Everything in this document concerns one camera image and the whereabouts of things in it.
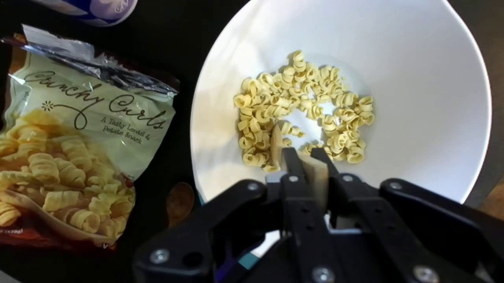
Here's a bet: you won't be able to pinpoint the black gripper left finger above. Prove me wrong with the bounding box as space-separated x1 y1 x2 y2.
280 148 337 283

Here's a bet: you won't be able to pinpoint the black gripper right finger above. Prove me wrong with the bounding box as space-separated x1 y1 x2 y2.
311 148 420 283

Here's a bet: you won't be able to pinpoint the wooden spoon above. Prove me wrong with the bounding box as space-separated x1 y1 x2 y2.
271 124 329 211

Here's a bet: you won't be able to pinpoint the white mixing bowl teal rim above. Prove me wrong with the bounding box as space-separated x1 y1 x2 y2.
190 0 491 201

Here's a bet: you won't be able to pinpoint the pasta curls in bowl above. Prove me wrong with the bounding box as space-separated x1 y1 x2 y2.
233 50 374 173

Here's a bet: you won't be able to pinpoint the crunchy curls snack bag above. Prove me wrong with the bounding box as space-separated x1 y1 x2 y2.
0 25 178 249

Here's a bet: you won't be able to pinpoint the round black table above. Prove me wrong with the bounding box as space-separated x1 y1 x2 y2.
0 0 504 283

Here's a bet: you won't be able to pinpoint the white blue canister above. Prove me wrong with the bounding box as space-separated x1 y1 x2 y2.
33 0 138 27

